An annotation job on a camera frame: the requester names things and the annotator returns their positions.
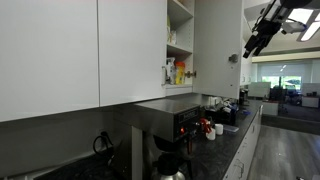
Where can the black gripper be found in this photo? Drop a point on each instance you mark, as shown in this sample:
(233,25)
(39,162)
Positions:
(267,29)

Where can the white cabinet door with lock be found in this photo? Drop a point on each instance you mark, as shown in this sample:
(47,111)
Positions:
(216,46)

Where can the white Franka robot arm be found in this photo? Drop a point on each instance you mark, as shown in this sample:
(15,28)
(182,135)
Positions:
(293,4)

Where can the round silver door lock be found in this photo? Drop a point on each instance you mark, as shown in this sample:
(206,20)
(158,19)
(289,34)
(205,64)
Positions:
(233,58)

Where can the brass cabinet door hinge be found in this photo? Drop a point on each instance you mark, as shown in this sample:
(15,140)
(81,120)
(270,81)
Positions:
(190,74)

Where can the white cabinet body with shelves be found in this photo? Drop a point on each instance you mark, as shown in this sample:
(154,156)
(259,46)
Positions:
(180,50)

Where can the white office cabinet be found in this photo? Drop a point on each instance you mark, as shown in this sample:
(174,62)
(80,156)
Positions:
(310,99)

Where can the white office partition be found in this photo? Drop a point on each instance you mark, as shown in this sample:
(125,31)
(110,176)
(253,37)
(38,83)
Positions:
(258,90)

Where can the black countertop appliance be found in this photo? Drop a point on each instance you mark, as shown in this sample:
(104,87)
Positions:
(243,97)

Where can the black office chair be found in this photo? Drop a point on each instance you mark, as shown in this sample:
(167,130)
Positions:
(276,94)

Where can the rectangular ceiling light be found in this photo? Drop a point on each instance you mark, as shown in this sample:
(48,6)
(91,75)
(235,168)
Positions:
(310,31)
(300,15)

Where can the small blue item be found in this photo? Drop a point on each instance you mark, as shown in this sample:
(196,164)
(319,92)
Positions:
(245,112)

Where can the black condiment organizer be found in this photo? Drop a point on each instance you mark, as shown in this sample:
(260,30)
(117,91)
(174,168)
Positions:
(221,116)

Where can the yellow canister orange lid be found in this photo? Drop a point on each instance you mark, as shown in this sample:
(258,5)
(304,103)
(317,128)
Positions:
(180,74)

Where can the small white package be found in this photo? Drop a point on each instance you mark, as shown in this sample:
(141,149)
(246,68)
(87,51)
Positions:
(173,36)

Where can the clear plastic food container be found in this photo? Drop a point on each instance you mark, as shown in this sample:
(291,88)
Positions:
(231,128)

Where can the white mug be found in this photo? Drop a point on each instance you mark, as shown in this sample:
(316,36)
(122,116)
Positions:
(219,129)
(211,134)

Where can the pale yellow box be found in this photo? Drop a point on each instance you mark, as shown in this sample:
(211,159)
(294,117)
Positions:
(168,30)

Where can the red plastic tool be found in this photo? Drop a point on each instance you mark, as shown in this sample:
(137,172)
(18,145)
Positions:
(205,125)

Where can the white lower cabinets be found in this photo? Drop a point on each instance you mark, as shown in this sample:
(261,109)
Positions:
(245,150)

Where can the stainless steel coffee maker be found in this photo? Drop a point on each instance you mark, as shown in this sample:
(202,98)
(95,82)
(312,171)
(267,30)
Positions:
(166,116)

